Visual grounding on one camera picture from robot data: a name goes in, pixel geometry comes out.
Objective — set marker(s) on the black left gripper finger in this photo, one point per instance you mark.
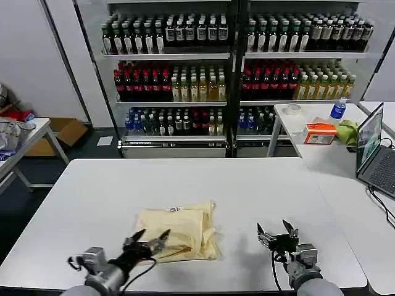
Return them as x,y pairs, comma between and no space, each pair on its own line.
160,240
135,236

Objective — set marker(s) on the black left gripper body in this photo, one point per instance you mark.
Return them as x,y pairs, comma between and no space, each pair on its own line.
135,251

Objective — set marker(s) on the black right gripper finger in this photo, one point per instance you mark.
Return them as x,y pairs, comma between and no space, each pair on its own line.
264,235
290,228

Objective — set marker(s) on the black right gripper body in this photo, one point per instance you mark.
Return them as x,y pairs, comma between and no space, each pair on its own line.
284,243

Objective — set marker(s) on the pale yellow shirt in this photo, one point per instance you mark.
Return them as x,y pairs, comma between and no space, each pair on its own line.
182,229

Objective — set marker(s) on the white side table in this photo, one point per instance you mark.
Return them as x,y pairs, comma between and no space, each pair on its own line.
321,154

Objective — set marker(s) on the orange tissue box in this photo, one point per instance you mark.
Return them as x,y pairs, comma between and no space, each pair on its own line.
319,133

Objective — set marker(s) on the white paper sheet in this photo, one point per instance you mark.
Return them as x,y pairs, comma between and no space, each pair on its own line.
105,141

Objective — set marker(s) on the open grey laptop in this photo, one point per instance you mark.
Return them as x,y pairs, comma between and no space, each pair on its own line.
375,152

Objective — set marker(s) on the green cloth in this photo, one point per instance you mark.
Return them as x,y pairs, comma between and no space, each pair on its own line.
348,130

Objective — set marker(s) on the white tape roll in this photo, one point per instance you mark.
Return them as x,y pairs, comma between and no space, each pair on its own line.
292,108

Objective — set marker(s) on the clear bottle with blue label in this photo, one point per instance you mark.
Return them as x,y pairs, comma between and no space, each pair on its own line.
338,110

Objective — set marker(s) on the brown cardboard box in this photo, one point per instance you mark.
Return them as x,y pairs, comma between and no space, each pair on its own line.
61,132

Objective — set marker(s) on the grey side table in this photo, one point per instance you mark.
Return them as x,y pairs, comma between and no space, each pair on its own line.
27,148

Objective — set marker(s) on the grey white bag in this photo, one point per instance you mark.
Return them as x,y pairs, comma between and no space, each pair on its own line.
14,132

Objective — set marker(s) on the shelf unit with bottles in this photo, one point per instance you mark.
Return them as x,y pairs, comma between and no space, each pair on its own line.
302,61
166,77

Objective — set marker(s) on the red cloth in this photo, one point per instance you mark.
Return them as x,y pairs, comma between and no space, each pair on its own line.
18,114

